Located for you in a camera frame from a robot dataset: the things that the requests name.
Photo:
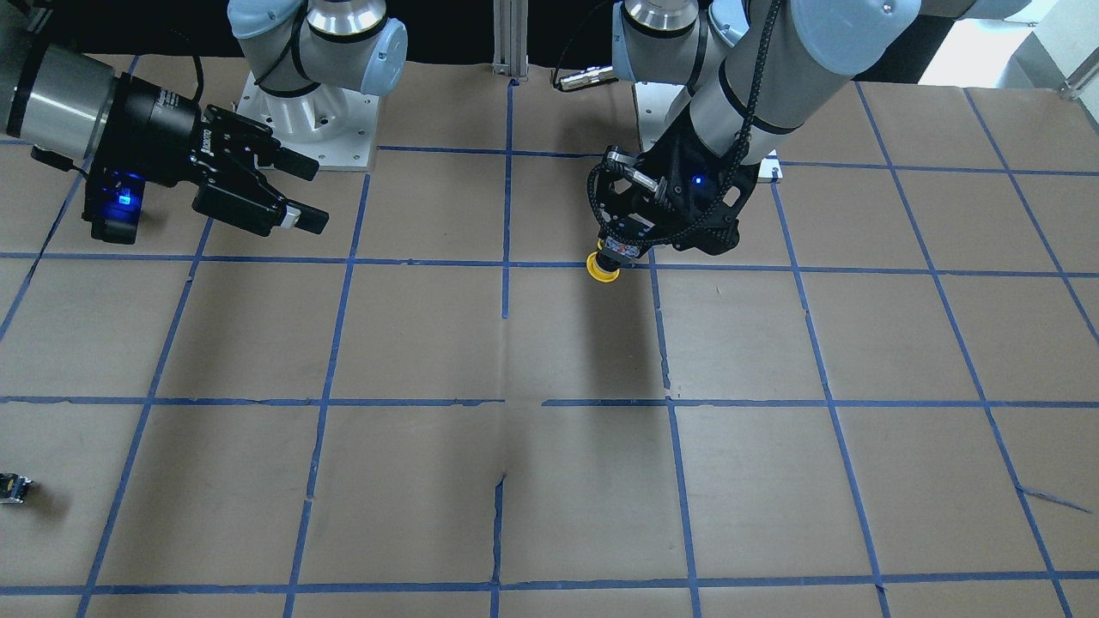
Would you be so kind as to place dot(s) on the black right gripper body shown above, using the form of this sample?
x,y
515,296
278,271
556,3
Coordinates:
x,y
160,123

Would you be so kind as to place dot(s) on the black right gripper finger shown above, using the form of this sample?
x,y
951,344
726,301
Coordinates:
x,y
306,218
297,164

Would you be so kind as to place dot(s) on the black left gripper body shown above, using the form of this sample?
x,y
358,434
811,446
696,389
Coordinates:
x,y
669,166

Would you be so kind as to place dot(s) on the yellow push button switch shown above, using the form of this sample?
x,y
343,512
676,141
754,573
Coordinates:
x,y
610,256

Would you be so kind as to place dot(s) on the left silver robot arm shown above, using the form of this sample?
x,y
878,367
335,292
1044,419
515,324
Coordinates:
x,y
752,73

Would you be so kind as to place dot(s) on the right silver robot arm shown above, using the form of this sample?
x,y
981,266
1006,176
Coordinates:
x,y
313,65

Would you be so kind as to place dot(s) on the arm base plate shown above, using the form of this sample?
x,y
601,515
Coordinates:
x,y
658,104
335,126

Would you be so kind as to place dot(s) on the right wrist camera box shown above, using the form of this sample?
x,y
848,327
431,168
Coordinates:
x,y
113,205

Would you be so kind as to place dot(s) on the aluminium frame post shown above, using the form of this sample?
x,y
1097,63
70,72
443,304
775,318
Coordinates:
x,y
510,39

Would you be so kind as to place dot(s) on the small black switch part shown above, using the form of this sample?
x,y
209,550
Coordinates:
x,y
14,488

